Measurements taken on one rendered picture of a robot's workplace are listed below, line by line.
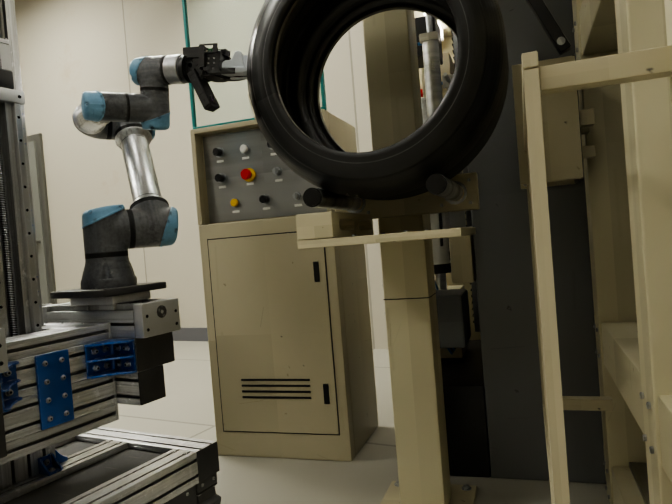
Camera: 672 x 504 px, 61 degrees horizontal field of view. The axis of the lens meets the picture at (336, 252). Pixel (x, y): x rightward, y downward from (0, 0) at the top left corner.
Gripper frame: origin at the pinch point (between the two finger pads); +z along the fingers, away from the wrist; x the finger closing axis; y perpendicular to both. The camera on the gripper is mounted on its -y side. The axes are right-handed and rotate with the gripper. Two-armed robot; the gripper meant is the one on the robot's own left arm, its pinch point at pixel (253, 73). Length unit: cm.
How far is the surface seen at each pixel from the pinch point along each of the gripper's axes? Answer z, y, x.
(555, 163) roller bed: 74, -20, 18
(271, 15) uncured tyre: 10.5, 9.4, -12.6
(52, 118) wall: -403, 57, 344
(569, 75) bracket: 71, -18, -60
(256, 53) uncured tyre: 6.9, 1.3, -12.3
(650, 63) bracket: 80, -17, -60
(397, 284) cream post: 34, -54, 25
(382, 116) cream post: 27.7, -6.7, 25.2
